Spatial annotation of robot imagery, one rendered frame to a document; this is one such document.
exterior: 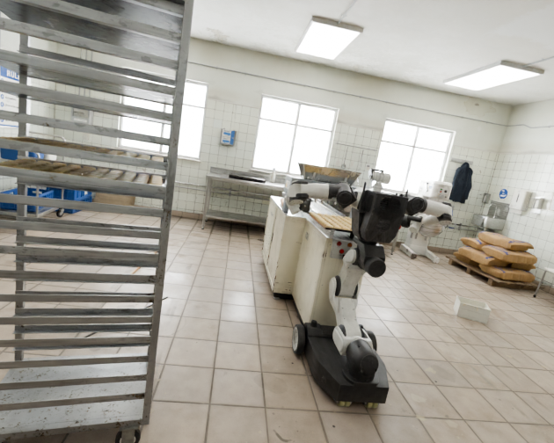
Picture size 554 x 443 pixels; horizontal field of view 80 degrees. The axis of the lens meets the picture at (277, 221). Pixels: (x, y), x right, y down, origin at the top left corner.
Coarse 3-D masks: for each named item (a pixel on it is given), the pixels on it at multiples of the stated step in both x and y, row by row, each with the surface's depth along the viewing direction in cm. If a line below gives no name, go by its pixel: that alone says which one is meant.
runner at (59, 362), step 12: (24, 360) 125; (36, 360) 126; (48, 360) 127; (60, 360) 129; (72, 360) 130; (84, 360) 132; (96, 360) 133; (108, 360) 135; (120, 360) 136; (132, 360) 138; (144, 360) 140
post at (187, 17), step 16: (192, 0) 112; (192, 16) 113; (176, 96) 117; (176, 112) 118; (176, 128) 120; (176, 144) 121; (176, 160) 122; (160, 240) 127; (160, 256) 128; (160, 272) 130; (160, 288) 131; (160, 304) 133; (144, 400) 140; (144, 416) 142
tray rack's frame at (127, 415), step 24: (168, 0) 120; (24, 192) 148; (24, 264) 155; (24, 288) 158; (24, 336) 164; (96, 384) 157; (120, 384) 160; (144, 384) 162; (48, 408) 140; (72, 408) 142; (96, 408) 144; (120, 408) 146; (0, 432) 126; (24, 432) 128; (48, 432) 131
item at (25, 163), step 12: (24, 168) 119; (36, 168) 120; (48, 168) 126; (60, 168) 130; (72, 168) 136; (84, 168) 143; (120, 180) 125; (132, 180) 138; (144, 180) 138; (156, 180) 142
